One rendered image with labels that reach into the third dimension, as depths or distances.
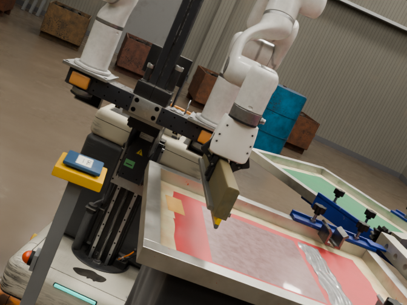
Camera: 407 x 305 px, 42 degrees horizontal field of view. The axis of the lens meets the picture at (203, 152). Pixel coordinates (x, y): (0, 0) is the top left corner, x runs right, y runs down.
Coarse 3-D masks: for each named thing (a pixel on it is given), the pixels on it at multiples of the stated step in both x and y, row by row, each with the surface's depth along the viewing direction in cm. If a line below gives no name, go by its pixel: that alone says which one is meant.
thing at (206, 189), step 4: (200, 160) 145; (200, 164) 142; (204, 164) 143; (200, 168) 139; (204, 168) 140; (200, 172) 137; (204, 172) 136; (204, 176) 133; (204, 180) 130; (204, 184) 128; (208, 184) 129; (204, 188) 126; (208, 188) 126; (204, 192) 124; (208, 192) 123; (208, 196) 120; (208, 200) 118; (212, 200) 119; (208, 204) 116; (212, 204) 116; (208, 208) 115; (212, 208) 115; (228, 216) 116
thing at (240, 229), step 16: (176, 192) 153; (192, 208) 146; (192, 224) 135; (208, 224) 140; (224, 224) 145; (240, 224) 151; (256, 224) 157; (240, 240) 139; (256, 240) 144; (272, 240) 149; (288, 240) 155; (288, 256) 143; (304, 256) 148; (336, 256) 161; (336, 272) 147; (352, 272) 153; (368, 288) 146
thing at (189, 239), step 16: (176, 224) 130; (176, 240) 121; (192, 240) 125; (208, 240) 129; (224, 240) 134; (208, 256) 121; (224, 256) 125; (240, 256) 129; (256, 256) 133; (272, 256) 138; (240, 272) 120; (256, 272) 124; (272, 272) 128; (288, 272) 132; (304, 272) 137; (288, 288) 123; (304, 288) 127; (320, 288) 131; (352, 288) 141; (368, 304) 135
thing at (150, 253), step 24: (168, 168) 159; (144, 192) 137; (144, 216) 119; (264, 216) 163; (288, 216) 166; (144, 240) 106; (144, 264) 104; (168, 264) 105; (192, 264) 105; (384, 264) 161; (216, 288) 107; (240, 288) 107; (264, 288) 109
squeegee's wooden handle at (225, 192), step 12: (204, 156) 148; (216, 168) 128; (228, 168) 124; (216, 180) 123; (228, 180) 115; (216, 192) 118; (228, 192) 111; (216, 204) 114; (228, 204) 112; (216, 216) 113
